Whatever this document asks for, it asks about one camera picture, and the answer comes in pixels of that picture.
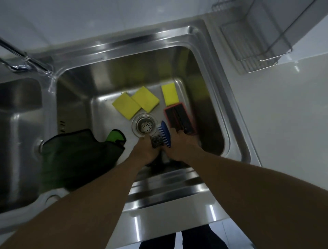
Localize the person's left hand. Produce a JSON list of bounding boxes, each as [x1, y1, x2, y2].
[[128, 135, 161, 166]]

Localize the person's right hand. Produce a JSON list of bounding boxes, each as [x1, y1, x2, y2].
[[163, 127, 205, 162]]

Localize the steel wool scrubber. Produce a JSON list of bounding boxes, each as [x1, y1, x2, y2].
[[150, 134, 163, 149]]

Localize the blue white scrub brush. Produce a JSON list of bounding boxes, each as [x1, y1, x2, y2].
[[156, 120, 172, 149]]

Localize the red tray with black sponge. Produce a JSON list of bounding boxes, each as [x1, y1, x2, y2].
[[164, 102, 197, 136]]

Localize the yellow sponge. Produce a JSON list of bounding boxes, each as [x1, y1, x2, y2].
[[111, 92, 142, 120], [161, 82, 179, 107], [131, 86, 160, 113]]

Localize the stainless steel double sink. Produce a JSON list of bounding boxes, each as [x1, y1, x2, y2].
[[0, 19, 262, 231]]

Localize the person's right forearm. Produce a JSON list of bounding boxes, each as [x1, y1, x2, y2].
[[184, 151, 328, 249]]

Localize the person's left forearm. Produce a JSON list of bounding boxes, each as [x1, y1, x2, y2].
[[0, 159, 152, 249]]

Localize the person's dark trouser legs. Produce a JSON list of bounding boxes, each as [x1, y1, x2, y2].
[[138, 224, 229, 249]]

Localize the metal drain strainer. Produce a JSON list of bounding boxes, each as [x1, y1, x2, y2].
[[131, 113, 157, 137]]

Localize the chrome gooseneck faucet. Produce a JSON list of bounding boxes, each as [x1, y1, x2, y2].
[[0, 37, 53, 76]]

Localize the two-tier metal wire rack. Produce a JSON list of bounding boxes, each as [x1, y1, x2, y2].
[[211, 0, 318, 74]]

